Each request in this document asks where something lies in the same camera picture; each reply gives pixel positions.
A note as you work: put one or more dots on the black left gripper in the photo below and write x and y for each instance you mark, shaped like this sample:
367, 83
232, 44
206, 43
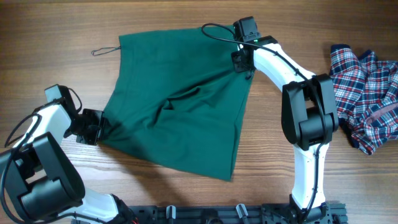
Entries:
99, 116

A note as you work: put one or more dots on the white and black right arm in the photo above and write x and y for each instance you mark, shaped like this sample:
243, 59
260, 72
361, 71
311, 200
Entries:
308, 119

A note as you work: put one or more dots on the dark green cloth garment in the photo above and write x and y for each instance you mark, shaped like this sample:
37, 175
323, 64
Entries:
177, 101

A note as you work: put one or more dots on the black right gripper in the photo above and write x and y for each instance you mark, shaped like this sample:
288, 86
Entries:
237, 67

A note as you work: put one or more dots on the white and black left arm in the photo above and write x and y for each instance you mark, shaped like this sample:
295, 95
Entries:
39, 184

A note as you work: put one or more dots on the plaid red blue shirt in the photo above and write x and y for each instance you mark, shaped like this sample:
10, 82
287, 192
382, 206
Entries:
366, 97

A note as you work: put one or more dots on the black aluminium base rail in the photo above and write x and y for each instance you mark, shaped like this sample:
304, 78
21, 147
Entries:
329, 213

